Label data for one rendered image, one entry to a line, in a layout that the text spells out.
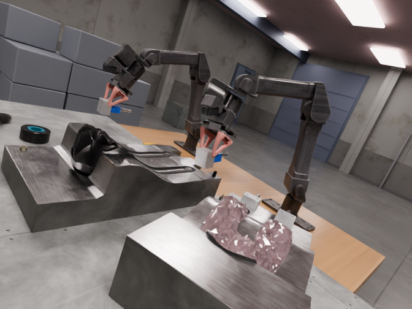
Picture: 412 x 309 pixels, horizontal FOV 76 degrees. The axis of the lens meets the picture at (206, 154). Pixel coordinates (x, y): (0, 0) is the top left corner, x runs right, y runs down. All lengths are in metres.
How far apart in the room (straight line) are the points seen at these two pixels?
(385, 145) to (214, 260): 9.17
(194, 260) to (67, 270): 0.21
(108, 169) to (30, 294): 0.25
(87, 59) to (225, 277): 2.36
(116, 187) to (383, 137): 9.18
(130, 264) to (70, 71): 2.28
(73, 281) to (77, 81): 2.23
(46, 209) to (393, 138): 9.28
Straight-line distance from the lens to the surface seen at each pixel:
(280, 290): 0.44
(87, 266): 0.52
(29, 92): 2.52
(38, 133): 0.95
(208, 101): 0.79
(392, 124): 9.54
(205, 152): 0.81
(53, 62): 2.52
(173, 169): 0.78
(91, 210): 0.59
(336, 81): 10.18
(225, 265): 0.42
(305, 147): 0.94
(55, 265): 0.52
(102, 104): 1.12
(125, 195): 0.61
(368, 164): 9.53
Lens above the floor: 1.14
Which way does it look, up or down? 14 degrees down
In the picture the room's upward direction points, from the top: 20 degrees clockwise
